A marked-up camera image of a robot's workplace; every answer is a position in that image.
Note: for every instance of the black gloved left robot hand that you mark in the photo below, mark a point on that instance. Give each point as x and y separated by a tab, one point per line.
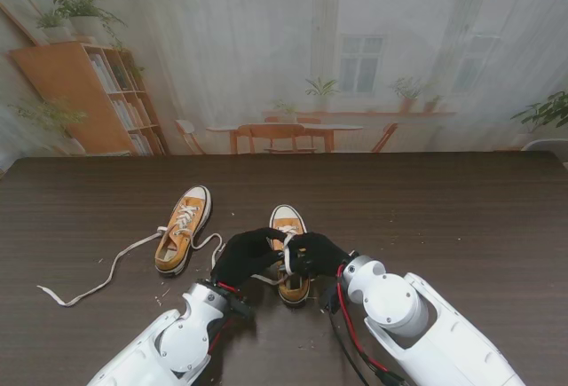
244	257

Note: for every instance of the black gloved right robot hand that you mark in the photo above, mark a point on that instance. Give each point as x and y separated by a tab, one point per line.
324	253

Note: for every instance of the yellow canvas sneaker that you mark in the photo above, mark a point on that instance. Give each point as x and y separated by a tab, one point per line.
195	193
286	215

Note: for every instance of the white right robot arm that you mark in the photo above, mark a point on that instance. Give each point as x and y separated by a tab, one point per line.
408	315

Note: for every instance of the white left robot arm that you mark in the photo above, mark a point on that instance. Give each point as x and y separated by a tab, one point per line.
177	341

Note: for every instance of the printed room scene backdrop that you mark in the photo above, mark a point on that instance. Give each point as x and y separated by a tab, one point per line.
244	49

